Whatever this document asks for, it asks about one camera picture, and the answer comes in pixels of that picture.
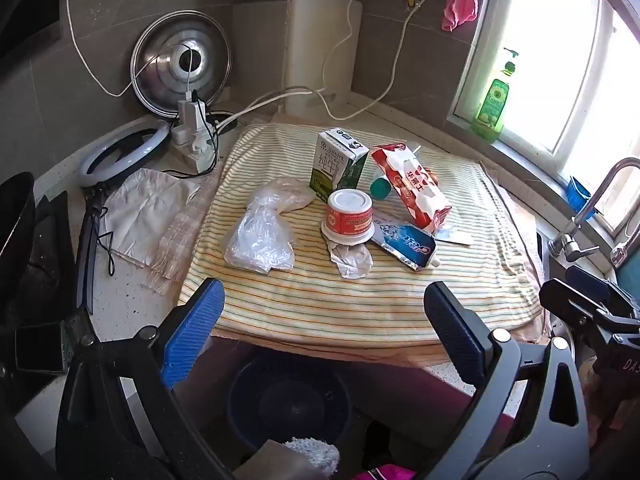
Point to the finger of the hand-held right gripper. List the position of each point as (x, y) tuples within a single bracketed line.
[(570, 300), (600, 285)]

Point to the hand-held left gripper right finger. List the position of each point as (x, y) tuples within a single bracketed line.
[(455, 327)]

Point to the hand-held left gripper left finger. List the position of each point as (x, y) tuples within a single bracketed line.
[(195, 327)]

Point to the clear bottle with teal cap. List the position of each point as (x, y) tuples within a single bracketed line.
[(381, 188)]

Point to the blue plastic basket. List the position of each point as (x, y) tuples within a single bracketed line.
[(250, 390)]

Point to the blue plastic holder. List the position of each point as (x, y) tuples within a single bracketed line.
[(580, 197)]

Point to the tan under cloth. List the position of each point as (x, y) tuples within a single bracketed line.
[(520, 220)]

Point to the blue toothpaste tube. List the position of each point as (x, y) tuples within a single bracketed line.
[(407, 245)]

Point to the beige woven cloth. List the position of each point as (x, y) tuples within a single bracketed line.
[(180, 232)]

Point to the steel faucet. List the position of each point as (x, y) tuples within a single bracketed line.
[(600, 185)]

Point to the striped cloth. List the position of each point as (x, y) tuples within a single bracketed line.
[(300, 302)]

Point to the crumpled clear plastic bag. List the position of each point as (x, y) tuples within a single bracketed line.
[(260, 235)]

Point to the crumpled white paper wrapper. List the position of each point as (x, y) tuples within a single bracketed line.
[(350, 260)]

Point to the white crumpled cloth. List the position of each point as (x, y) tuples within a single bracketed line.
[(145, 205)]

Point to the red and white carton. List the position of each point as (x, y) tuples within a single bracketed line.
[(415, 190)]

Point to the orange peel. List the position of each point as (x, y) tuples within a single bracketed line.
[(434, 178)]

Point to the red and white yogurt tub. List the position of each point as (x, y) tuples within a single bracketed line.
[(348, 215)]

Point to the black gas stove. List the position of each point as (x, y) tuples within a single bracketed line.
[(50, 260)]

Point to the pink packet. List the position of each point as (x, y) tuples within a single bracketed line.
[(387, 474)]

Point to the white fluffy mop head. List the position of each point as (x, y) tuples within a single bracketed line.
[(312, 455)]

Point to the white power strip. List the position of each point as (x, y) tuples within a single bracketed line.
[(195, 125)]

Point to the green and white milk carton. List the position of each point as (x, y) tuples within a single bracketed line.
[(332, 165)]

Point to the green dish soap bottle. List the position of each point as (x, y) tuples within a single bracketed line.
[(492, 105)]

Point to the steel pot lid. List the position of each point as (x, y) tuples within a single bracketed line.
[(165, 60)]

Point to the white cutting board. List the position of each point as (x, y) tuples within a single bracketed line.
[(310, 50)]

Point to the pink cloth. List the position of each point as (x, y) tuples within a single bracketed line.
[(460, 5)]

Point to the white window frame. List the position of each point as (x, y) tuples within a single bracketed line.
[(602, 60)]

